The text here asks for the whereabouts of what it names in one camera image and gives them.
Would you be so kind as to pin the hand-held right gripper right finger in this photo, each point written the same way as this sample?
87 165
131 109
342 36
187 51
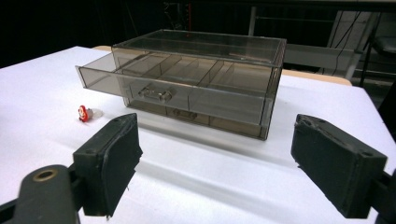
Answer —
336 168

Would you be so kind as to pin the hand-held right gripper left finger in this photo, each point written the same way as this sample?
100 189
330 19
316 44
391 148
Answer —
106 165

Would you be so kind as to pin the small red white figurine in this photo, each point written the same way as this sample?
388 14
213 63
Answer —
83 113

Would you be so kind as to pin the smoky transparent drawer organizer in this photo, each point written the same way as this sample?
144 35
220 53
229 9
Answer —
214 53

